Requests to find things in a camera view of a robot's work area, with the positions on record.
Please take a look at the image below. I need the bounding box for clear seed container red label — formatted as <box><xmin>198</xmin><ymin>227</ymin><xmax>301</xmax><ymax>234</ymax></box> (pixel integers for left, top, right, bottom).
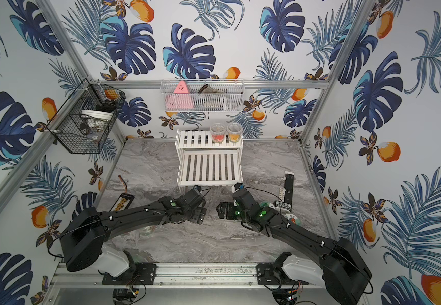
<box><xmin>210</xmin><ymin>123</ymin><xmax>226</xmax><ymax>143</ymax></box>

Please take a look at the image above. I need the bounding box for clear seed container orange label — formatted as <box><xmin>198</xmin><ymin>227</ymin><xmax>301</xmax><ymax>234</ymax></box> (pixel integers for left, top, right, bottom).
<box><xmin>227</xmin><ymin>123</ymin><xmax>243</xmax><ymax>143</ymax></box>

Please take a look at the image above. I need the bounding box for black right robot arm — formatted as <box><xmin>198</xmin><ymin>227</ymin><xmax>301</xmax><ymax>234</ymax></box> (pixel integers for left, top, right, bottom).
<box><xmin>216</xmin><ymin>188</ymin><xmax>372</xmax><ymax>304</ymax></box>

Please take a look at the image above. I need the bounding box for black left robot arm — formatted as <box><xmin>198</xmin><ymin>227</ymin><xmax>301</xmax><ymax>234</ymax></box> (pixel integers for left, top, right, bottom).
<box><xmin>59</xmin><ymin>186</ymin><xmax>206</xmax><ymax>278</ymax></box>

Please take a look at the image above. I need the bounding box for white slatted wooden shelf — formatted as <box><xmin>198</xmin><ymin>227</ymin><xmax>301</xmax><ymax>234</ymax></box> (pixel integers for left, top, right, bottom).
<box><xmin>176</xmin><ymin>130</ymin><xmax>244</xmax><ymax>192</ymax></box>

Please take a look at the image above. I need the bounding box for red label lid jar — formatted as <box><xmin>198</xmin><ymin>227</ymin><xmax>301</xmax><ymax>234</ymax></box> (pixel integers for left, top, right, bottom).
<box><xmin>284</xmin><ymin>213</ymin><xmax>301</xmax><ymax>226</ymax></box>

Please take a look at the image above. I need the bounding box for black remote-like tool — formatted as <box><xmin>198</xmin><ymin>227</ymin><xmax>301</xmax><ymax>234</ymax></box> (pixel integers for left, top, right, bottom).
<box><xmin>275</xmin><ymin>172</ymin><xmax>294</xmax><ymax>212</ymax></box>

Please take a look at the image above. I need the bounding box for pink triangular packet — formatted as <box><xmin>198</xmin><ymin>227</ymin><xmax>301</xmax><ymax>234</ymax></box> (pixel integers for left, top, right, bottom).
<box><xmin>165</xmin><ymin>81</ymin><xmax>194</xmax><ymax>111</ymax></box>

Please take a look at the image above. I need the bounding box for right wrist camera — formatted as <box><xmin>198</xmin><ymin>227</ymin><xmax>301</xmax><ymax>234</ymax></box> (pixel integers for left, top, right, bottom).
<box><xmin>233</xmin><ymin>182</ymin><xmax>245</xmax><ymax>193</ymax></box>

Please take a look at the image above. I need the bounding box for aluminium front rail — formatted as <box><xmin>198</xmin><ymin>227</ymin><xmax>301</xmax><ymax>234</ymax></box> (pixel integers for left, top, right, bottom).
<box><xmin>51</xmin><ymin>258</ymin><xmax>325</xmax><ymax>288</ymax></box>

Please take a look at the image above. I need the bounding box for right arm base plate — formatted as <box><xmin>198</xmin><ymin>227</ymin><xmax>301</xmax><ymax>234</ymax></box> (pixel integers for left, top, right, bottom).
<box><xmin>256</xmin><ymin>252</ymin><xmax>309</xmax><ymax>286</ymax></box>

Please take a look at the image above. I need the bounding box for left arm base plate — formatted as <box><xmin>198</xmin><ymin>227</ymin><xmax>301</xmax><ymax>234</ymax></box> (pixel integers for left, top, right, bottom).
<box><xmin>102</xmin><ymin>251</ymin><xmax>158</xmax><ymax>286</ymax></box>

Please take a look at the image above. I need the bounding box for white mesh wall basket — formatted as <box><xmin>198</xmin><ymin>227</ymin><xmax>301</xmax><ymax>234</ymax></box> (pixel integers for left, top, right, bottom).
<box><xmin>160</xmin><ymin>79</ymin><xmax>245</xmax><ymax>113</ymax></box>

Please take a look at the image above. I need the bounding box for white bowl in wire basket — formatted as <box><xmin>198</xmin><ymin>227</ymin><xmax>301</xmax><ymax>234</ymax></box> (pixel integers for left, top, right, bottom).
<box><xmin>81</xmin><ymin>110</ymin><xmax>113</xmax><ymax>121</ymax></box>

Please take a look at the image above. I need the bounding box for black wire basket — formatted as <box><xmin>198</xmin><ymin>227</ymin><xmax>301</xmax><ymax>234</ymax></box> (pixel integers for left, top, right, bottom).
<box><xmin>46</xmin><ymin>79</ymin><xmax>126</xmax><ymax>155</ymax></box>

